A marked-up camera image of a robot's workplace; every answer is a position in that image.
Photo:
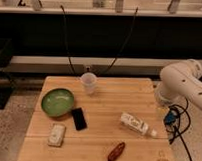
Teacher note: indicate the green ceramic bowl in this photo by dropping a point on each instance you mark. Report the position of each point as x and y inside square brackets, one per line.
[57, 102]

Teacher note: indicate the translucent plastic cup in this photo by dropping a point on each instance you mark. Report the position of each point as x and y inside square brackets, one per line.
[88, 80]

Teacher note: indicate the brown wooden-handled tool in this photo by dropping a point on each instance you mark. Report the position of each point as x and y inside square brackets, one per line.
[116, 152]

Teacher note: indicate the blue connector plug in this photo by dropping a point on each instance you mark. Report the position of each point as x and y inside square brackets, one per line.
[170, 118]

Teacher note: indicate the white rectangular packet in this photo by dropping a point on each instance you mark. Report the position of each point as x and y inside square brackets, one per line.
[56, 136]

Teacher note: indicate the black smartphone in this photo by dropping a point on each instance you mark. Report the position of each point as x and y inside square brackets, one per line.
[78, 117]

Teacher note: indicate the black box at left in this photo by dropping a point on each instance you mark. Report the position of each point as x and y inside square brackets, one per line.
[6, 53]

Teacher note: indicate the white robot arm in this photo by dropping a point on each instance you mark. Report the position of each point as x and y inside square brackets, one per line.
[180, 79]

